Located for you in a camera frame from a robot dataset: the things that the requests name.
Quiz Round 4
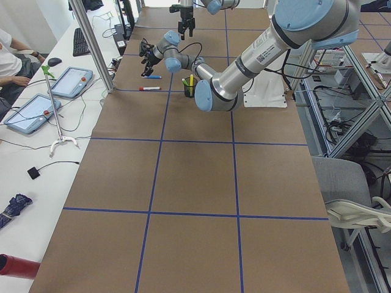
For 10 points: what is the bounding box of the metal stand with green clip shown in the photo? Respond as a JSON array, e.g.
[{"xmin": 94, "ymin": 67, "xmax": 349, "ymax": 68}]
[{"xmin": 41, "ymin": 65, "xmax": 79, "ymax": 158}]

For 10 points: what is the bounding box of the black mesh pen cup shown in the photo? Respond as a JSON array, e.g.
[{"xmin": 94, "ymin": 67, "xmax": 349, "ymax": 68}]
[{"xmin": 183, "ymin": 78, "xmax": 198, "ymax": 98}]

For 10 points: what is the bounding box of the blue marker pen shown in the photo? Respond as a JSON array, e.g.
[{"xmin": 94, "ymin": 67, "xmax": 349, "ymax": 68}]
[{"xmin": 144, "ymin": 75, "xmax": 162, "ymax": 79}]

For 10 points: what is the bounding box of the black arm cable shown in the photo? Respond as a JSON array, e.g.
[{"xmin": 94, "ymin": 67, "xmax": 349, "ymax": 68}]
[{"xmin": 177, "ymin": 42, "xmax": 203, "ymax": 65}]

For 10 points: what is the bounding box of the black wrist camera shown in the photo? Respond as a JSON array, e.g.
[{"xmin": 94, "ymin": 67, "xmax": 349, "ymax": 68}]
[
  {"xmin": 169, "ymin": 4, "xmax": 182, "ymax": 13},
  {"xmin": 139, "ymin": 38, "xmax": 155, "ymax": 57}
]

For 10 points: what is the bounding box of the white central pedestal column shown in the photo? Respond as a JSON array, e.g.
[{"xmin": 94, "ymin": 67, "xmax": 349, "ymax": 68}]
[{"xmin": 243, "ymin": 0, "xmax": 294, "ymax": 109}]

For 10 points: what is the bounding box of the black keyboard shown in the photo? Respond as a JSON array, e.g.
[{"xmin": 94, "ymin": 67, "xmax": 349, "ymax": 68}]
[{"xmin": 73, "ymin": 27, "xmax": 90, "ymax": 57}]

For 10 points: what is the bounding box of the aluminium frame post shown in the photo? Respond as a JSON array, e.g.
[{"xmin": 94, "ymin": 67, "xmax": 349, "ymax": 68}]
[{"xmin": 69, "ymin": 0, "xmax": 114, "ymax": 93}]

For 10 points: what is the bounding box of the far teach pendant tablet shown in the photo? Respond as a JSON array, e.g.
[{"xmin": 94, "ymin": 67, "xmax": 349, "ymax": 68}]
[{"xmin": 51, "ymin": 67, "xmax": 93, "ymax": 99}]

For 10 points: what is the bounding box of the black computer mouse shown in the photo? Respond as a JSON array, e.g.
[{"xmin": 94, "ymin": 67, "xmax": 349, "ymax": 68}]
[{"xmin": 47, "ymin": 57, "xmax": 62, "ymax": 67}]

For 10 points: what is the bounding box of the small black square device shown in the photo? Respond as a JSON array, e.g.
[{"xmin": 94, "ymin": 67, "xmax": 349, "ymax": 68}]
[{"xmin": 27, "ymin": 167, "xmax": 40, "ymax": 179}]

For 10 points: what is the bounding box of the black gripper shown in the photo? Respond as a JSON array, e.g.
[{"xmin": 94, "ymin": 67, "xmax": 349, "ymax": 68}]
[
  {"xmin": 141, "ymin": 52, "xmax": 159, "ymax": 77},
  {"xmin": 178, "ymin": 7, "xmax": 195, "ymax": 40}
]

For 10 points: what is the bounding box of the green highlighter pen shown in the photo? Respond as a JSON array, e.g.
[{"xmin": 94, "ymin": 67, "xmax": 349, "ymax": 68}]
[{"xmin": 182, "ymin": 79, "xmax": 190, "ymax": 87}]

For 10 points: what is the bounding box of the red capped white marker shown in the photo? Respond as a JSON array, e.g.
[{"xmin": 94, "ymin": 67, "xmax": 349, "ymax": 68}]
[{"xmin": 139, "ymin": 87, "xmax": 161, "ymax": 91}]

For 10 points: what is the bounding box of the teach pendant tablet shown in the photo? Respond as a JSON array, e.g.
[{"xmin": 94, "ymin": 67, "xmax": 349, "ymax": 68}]
[
  {"xmin": 51, "ymin": 67, "xmax": 93, "ymax": 99},
  {"xmin": 4, "ymin": 94, "xmax": 53, "ymax": 134}
]

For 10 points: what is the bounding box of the near teach pendant tablet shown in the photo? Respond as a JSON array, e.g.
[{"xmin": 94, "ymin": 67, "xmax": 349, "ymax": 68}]
[{"xmin": 4, "ymin": 94, "xmax": 53, "ymax": 134}]

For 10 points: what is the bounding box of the red cylinder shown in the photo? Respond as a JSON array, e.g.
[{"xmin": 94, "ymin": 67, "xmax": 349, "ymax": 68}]
[{"xmin": 1, "ymin": 254, "xmax": 40, "ymax": 280}]

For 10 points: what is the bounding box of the seated person white shirt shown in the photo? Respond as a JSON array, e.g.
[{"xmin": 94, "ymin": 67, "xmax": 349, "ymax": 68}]
[{"xmin": 1, "ymin": 29, "xmax": 45, "ymax": 120}]

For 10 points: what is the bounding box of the white office chair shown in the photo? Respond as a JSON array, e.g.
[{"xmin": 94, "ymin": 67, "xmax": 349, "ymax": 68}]
[{"xmin": 312, "ymin": 156, "xmax": 390, "ymax": 233}]

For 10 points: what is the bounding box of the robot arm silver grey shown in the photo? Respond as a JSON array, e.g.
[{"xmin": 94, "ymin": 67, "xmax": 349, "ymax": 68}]
[
  {"xmin": 139, "ymin": 1, "xmax": 361, "ymax": 112},
  {"xmin": 169, "ymin": 0, "xmax": 240, "ymax": 40}
]

